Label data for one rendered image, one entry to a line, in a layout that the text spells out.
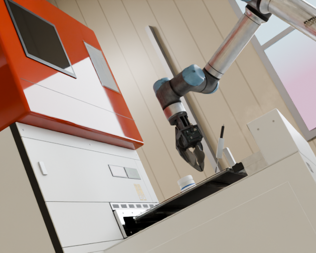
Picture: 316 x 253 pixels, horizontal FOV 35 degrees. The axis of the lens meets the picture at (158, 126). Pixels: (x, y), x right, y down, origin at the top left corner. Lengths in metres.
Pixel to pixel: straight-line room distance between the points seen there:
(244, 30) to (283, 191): 0.70
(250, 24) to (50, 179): 0.89
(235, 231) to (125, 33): 3.01
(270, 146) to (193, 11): 2.57
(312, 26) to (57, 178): 0.88
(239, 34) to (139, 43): 2.32
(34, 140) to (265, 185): 0.65
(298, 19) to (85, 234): 0.90
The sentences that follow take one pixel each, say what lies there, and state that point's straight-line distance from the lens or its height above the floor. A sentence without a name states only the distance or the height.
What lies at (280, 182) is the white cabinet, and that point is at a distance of 1.37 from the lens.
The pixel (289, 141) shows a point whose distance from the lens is 1.43.
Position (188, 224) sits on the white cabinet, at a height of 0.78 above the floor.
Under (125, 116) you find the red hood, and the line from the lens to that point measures 2.10.
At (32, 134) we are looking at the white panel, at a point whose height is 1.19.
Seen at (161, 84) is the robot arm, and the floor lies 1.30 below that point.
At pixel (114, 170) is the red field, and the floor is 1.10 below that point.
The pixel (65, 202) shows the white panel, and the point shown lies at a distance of 1.47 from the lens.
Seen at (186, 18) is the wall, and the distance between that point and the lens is 3.92.
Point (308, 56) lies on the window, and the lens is 3.47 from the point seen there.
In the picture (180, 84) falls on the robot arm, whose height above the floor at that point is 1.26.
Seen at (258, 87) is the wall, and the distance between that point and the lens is 3.58.
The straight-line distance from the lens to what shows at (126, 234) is 1.68.
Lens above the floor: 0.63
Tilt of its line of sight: 17 degrees up
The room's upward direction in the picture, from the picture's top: 25 degrees counter-clockwise
